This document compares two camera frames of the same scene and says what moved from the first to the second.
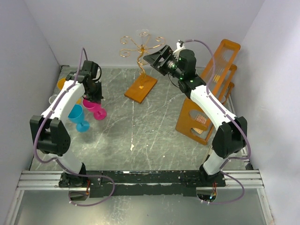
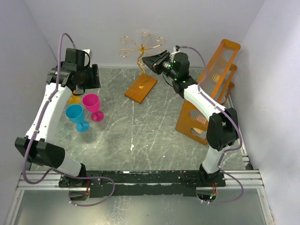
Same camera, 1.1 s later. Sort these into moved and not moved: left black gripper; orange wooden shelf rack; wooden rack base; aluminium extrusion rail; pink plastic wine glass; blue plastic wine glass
Moved: left black gripper; pink plastic wine glass
Not moved: blue plastic wine glass; orange wooden shelf rack; wooden rack base; aluminium extrusion rail
